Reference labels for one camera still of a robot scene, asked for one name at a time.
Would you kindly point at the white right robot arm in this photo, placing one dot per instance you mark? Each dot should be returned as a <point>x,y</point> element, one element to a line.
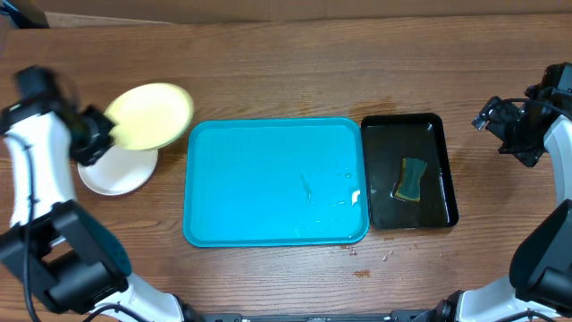
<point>538,284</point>

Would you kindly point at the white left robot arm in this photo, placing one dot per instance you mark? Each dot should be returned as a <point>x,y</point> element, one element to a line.
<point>62,255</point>

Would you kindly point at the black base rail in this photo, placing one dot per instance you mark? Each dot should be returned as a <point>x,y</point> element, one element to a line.
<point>399,315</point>

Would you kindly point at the black rectangular tray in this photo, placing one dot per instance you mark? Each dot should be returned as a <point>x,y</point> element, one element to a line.
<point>386,140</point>

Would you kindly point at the yellow green plate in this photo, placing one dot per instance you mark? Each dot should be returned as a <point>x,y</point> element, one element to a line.
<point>150,116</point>

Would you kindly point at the brown cardboard backdrop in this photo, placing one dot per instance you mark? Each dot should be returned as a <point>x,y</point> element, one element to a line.
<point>190,11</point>

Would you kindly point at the white plate with red stain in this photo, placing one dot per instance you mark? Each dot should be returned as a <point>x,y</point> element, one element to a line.
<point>119,171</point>

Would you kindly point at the blue plastic tray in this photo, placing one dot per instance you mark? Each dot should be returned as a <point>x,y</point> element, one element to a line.
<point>275,183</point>

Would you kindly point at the green yellow sponge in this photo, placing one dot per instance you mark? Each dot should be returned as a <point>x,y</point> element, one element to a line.
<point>407,188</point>

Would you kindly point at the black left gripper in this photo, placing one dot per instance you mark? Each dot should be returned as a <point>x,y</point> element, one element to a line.
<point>93,114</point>

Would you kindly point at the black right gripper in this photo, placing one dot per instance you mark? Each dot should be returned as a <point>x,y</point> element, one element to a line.
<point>498,130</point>

